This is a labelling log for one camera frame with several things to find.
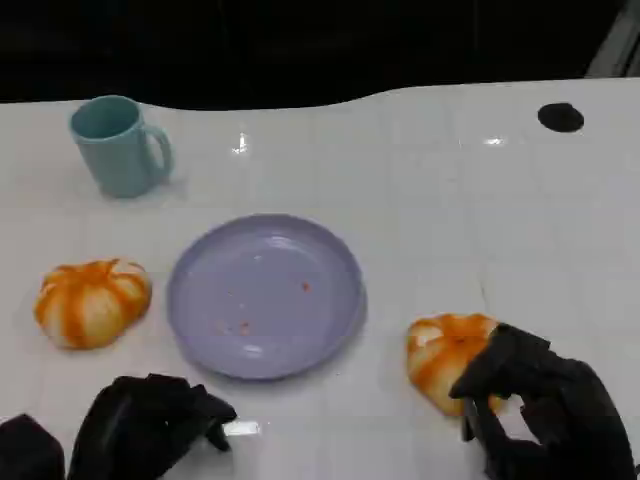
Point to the grey metal frame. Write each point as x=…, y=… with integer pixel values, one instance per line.
x=617, y=45

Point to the black round table grommet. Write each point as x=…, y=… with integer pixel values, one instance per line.
x=560, y=117

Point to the orange and white bread roll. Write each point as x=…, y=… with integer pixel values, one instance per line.
x=440, y=357
x=90, y=305

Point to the pale green mug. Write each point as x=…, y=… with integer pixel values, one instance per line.
x=117, y=160

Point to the lilac plate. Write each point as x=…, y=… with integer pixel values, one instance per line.
x=265, y=300

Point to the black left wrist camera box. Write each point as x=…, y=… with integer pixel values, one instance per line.
x=27, y=450

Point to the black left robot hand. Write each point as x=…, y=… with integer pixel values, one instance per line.
x=135, y=425

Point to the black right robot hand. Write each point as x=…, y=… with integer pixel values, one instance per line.
x=565, y=400

